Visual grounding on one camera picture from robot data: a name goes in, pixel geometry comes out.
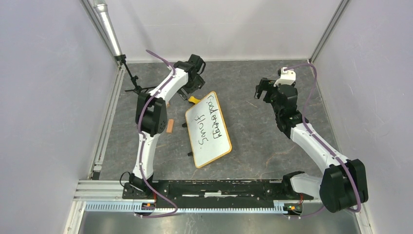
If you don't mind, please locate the yellow whiteboard eraser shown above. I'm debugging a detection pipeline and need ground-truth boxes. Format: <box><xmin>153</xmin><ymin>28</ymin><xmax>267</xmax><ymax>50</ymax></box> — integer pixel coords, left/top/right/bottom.
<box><xmin>188</xmin><ymin>96</ymin><xmax>200</xmax><ymax>105</ymax></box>

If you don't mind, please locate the yellow framed whiteboard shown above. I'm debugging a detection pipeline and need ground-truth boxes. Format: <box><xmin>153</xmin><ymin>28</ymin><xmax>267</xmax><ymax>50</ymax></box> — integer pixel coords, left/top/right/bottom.
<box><xmin>185</xmin><ymin>91</ymin><xmax>232</xmax><ymax>168</ymax></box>

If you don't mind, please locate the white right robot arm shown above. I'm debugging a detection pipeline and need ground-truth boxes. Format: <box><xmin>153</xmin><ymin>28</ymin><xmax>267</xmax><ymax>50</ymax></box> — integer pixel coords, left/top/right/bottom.
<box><xmin>254</xmin><ymin>78</ymin><xmax>368</xmax><ymax>213</ymax></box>

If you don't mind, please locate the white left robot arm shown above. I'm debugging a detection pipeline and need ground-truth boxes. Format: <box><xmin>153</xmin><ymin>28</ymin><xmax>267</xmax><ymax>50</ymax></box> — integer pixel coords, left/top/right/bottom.
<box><xmin>122</xmin><ymin>54</ymin><xmax>206</xmax><ymax>199</ymax></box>

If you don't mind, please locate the orange wooden block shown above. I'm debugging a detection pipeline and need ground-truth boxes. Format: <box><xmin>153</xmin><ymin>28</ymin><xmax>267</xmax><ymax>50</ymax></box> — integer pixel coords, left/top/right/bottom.
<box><xmin>166</xmin><ymin>119</ymin><xmax>174</xmax><ymax>134</ymax></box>

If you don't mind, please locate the black microphone tripod stand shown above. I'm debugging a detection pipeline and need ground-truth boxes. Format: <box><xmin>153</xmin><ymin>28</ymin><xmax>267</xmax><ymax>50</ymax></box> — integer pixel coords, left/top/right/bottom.
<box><xmin>114</xmin><ymin>54</ymin><xmax>156</xmax><ymax>94</ymax></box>

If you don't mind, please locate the silver microphone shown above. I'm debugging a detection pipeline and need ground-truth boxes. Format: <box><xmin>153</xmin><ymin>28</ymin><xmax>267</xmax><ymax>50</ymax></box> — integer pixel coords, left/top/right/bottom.
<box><xmin>93</xmin><ymin>0</ymin><xmax>123</xmax><ymax>57</ymax></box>

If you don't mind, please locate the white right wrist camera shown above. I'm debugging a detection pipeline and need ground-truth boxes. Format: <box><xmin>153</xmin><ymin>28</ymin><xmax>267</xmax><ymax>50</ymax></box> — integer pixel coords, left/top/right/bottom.
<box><xmin>274</xmin><ymin>67</ymin><xmax>296</xmax><ymax>87</ymax></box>

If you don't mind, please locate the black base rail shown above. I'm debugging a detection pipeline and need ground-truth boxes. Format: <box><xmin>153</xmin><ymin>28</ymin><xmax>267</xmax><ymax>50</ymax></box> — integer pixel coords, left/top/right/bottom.
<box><xmin>141</xmin><ymin>179</ymin><xmax>312</xmax><ymax>209</ymax></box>

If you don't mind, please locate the perforated cable duct strip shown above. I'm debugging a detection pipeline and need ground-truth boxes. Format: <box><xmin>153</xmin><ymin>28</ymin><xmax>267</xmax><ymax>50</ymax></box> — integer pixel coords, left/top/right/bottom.
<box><xmin>84</xmin><ymin>201</ymin><xmax>291</xmax><ymax>214</ymax></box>

